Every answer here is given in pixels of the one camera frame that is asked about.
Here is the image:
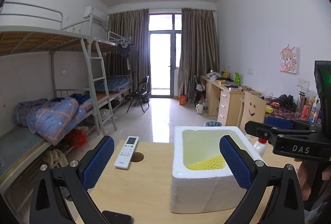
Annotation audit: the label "person's right hand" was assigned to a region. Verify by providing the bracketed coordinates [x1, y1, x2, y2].
[296, 158, 331, 201]

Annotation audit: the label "red can container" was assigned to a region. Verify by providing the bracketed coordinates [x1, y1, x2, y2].
[300, 105, 311, 121]

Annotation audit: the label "red plastic bag under bed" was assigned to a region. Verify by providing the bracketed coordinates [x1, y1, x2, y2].
[63, 129, 87, 148]

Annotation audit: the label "steel thermos bottle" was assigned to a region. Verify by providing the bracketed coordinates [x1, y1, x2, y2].
[295, 89, 306, 117]

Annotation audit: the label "patterned desk cloth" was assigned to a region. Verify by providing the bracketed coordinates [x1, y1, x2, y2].
[265, 98, 308, 122]

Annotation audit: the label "black headphones bag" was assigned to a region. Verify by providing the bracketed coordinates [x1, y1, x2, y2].
[277, 94, 297, 112]

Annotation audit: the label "yellow object on desk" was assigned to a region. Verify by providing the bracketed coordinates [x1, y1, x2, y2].
[265, 106, 273, 113]

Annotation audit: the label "white air conditioner remote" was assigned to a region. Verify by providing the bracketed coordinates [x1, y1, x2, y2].
[114, 136, 139, 169]

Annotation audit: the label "black smartphone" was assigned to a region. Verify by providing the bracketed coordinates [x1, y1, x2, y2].
[102, 211, 133, 224]

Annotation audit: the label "wooden smiley face chair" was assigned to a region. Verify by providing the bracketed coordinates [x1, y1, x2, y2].
[237, 92, 266, 135]

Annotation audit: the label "blue plaid quilt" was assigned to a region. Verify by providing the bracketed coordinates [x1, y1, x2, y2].
[13, 93, 93, 146]

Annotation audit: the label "yellow foam net sleeve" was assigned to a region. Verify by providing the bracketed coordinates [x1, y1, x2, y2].
[187, 155, 227, 171]

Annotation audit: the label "light wooden desk with drawers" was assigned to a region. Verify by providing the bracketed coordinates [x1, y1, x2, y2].
[201, 76, 246, 127]

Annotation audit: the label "white styrofoam box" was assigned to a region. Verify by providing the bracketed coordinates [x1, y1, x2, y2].
[170, 126, 261, 214]

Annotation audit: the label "green snack bag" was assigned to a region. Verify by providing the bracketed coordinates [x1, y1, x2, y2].
[235, 73, 241, 84]

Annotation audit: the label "blue lined trash bin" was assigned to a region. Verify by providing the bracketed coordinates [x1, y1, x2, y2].
[204, 120, 223, 127]

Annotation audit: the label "folded blue checked bedding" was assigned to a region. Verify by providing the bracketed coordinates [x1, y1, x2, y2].
[94, 75, 133, 93]

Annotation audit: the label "metal bunk bed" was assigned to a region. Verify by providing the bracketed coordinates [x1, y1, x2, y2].
[0, 1, 135, 193]

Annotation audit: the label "black folding chair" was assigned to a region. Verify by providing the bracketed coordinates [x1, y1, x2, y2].
[127, 75, 150, 113]

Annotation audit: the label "white thermos kettle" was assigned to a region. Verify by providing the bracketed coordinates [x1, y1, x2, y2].
[196, 102, 204, 115]

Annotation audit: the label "orange bag on floor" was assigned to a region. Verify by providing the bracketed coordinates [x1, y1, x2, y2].
[179, 94, 187, 106]

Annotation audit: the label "hanging dark clothes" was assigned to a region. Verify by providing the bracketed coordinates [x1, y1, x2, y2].
[117, 43, 131, 58]

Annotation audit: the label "right brown curtain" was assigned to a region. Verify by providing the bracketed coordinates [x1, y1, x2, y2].
[178, 8, 219, 95]

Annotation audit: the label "brown curtain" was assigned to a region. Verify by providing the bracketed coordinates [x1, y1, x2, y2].
[105, 9, 151, 88]
[178, 8, 219, 95]

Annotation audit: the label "left brown curtain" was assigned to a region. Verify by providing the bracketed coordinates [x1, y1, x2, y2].
[105, 9, 151, 88]

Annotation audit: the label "glass balcony door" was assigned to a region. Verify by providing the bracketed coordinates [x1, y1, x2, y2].
[149, 13, 182, 98]

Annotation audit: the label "pink cartoon wall picture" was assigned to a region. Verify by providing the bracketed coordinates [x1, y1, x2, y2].
[279, 45, 300, 74]

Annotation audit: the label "white wall air conditioner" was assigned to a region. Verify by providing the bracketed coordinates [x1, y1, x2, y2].
[84, 5, 106, 23]

